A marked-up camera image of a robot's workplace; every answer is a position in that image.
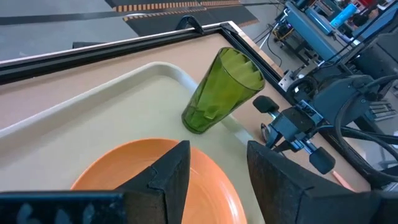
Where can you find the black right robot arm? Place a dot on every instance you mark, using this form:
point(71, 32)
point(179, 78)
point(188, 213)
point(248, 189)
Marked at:
point(342, 99)

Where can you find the orange plastic plate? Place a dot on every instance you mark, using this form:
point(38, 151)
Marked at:
point(211, 193)

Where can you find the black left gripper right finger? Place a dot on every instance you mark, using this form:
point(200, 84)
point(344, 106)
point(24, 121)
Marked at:
point(286, 199)

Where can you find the black hazard-striped floor mat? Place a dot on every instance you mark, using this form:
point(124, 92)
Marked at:
point(217, 18)
point(140, 2)

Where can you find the black aluminium table frame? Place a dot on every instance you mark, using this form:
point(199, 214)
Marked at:
point(93, 54)

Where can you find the cyan cylinder bottle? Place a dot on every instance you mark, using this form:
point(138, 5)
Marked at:
point(343, 15)

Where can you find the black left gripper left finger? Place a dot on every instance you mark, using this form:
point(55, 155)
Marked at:
point(168, 186)

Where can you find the black frame clamp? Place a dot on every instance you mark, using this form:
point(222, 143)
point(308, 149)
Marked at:
point(199, 26)

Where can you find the blue-grey workstation frame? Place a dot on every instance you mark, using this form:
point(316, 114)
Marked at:
point(314, 34)

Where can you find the beige plastic tray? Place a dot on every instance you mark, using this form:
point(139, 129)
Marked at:
point(109, 124)

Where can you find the dark metal spoon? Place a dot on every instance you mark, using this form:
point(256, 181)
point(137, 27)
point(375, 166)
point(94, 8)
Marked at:
point(263, 132)

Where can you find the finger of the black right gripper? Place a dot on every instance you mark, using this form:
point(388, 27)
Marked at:
point(273, 138)
point(287, 146)

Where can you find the green translucent plastic cup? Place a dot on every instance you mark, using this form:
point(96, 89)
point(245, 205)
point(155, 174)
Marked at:
point(217, 96)

